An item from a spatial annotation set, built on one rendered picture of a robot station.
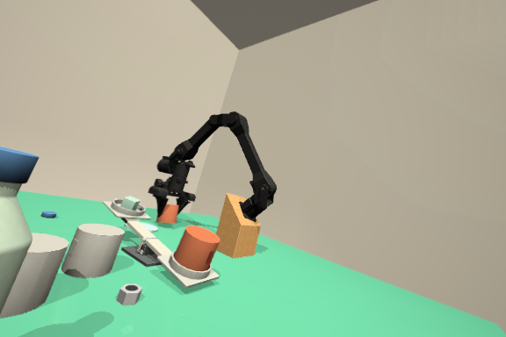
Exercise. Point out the grey hex nut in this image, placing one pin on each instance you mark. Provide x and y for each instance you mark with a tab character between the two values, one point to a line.
129	294

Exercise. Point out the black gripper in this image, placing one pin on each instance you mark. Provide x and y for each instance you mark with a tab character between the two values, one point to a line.
176	185

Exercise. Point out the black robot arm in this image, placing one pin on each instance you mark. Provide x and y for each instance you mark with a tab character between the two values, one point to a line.
263	186

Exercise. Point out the beige balance beam with round pans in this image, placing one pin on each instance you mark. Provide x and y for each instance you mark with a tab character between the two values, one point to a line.
154	252

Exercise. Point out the small blue disc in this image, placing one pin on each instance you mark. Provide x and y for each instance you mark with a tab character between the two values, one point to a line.
48	215

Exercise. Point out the grey cylinder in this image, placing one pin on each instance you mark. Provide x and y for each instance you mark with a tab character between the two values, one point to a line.
36	275
93	251

